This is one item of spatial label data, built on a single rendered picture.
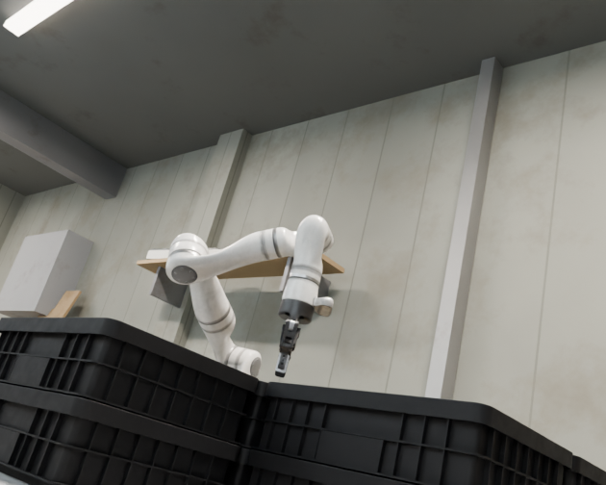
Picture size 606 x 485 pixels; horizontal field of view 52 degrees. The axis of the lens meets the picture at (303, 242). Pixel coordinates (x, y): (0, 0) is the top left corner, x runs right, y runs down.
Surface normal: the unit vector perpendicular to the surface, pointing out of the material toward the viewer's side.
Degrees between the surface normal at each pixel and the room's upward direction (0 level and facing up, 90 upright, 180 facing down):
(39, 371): 90
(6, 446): 90
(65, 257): 90
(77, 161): 90
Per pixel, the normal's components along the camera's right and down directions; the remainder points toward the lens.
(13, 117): 0.74, -0.07
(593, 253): -0.62, -0.43
